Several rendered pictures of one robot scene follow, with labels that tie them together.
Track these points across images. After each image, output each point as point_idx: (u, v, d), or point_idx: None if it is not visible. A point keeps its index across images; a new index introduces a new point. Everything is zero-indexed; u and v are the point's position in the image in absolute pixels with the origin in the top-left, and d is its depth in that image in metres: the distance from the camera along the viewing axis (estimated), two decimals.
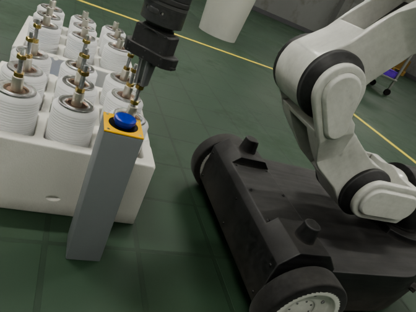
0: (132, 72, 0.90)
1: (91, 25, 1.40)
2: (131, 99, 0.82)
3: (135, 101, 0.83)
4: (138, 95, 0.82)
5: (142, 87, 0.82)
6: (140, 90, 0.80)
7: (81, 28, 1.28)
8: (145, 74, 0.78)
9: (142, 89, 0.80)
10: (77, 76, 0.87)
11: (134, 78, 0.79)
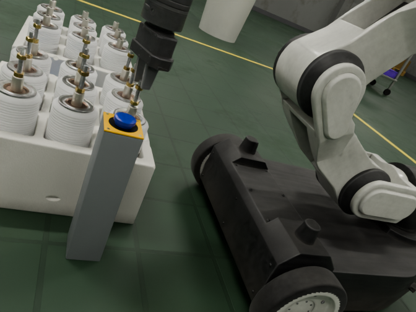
0: (132, 72, 0.90)
1: (91, 25, 1.40)
2: (135, 103, 0.82)
3: (130, 101, 0.82)
4: (134, 95, 0.82)
5: (135, 86, 0.81)
6: (142, 88, 0.82)
7: (81, 28, 1.28)
8: (144, 76, 0.77)
9: (140, 86, 0.82)
10: (77, 76, 0.87)
11: (134, 76, 0.81)
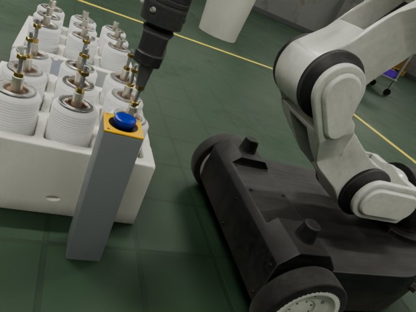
0: (132, 72, 0.90)
1: (91, 25, 1.40)
2: (138, 102, 0.83)
3: (137, 105, 0.82)
4: (136, 97, 0.81)
5: (140, 90, 0.80)
6: (135, 87, 0.81)
7: (81, 28, 1.28)
8: (151, 73, 0.81)
9: (135, 86, 0.80)
10: (77, 76, 0.87)
11: (145, 84, 0.79)
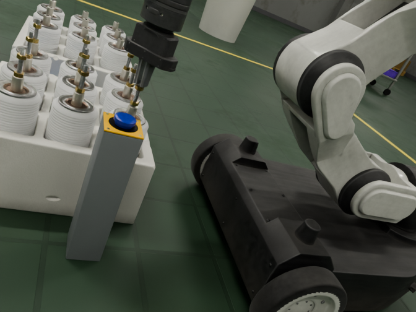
0: (132, 72, 0.90)
1: (91, 25, 1.40)
2: (137, 102, 0.83)
3: (136, 105, 0.82)
4: (136, 97, 0.81)
5: (139, 90, 0.80)
6: (135, 87, 0.81)
7: (81, 28, 1.28)
8: (145, 75, 0.78)
9: (135, 86, 0.80)
10: (77, 76, 0.87)
11: (134, 78, 0.80)
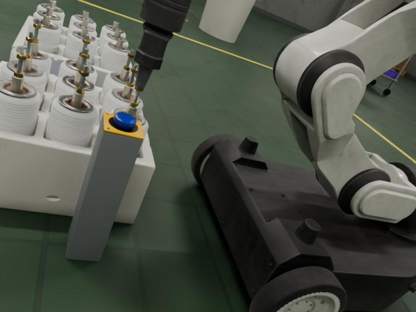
0: (132, 72, 0.90)
1: (91, 25, 1.40)
2: None
3: (138, 105, 0.83)
4: (137, 98, 0.82)
5: (142, 90, 0.81)
6: (135, 89, 0.80)
7: (81, 28, 1.28)
8: (137, 72, 0.78)
9: (137, 89, 0.80)
10: (77, 76, 0.87)
11: None
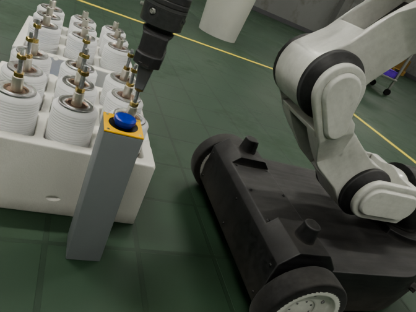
0: (132, 72, 0.90)
1: (91, 25, 1.40)
2: (134, 104, 0.82)
3: (129, 102, 0.82)
4: (134, 96, 0.82)
5: (135, 87, 0.81)
6: (142, 90, 0.82)
7: (81, 28, 1.28)
8: None
9: None
10: (77, 76, 0.87)
11: (143, 86, 0.78)
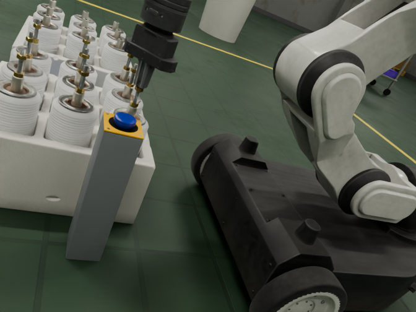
0: (132, 72, 0.90)
1: (91, 25, 1.40)
2: (134, 104, 0.82)
3: (129, 102, 0.82)
4: (134, 96, 0.82)
5: (135, 87, 0.81)
6: (142, 90, 0.82)
7: (81, 28, 1.28)
8: (145, 76, 0.78)
9: (141, 88, 0.82)
10: (77, 76, 0.87)
11: (134, 80, 0.80)
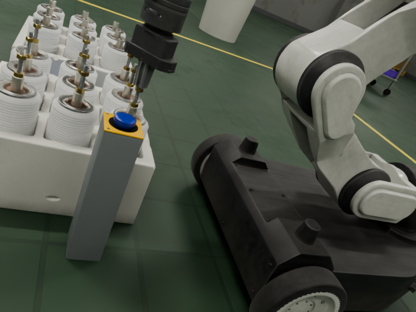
0: (132, 72, 0.90)
1: (91, 25, 1.40)
2: (137, 103, 0.83)
3: (135, 106, 0.82)
4: (135, 98, 0.81)
5: (138, 91, 0.80)
6: (135, 88, 0.81)
7: (81, 28, 1.28)
8: (144, 76, 0.78)
9: (135, 88, 0.81)
10: (77, 76, 0.87)
11: (134, 80, 0.80)
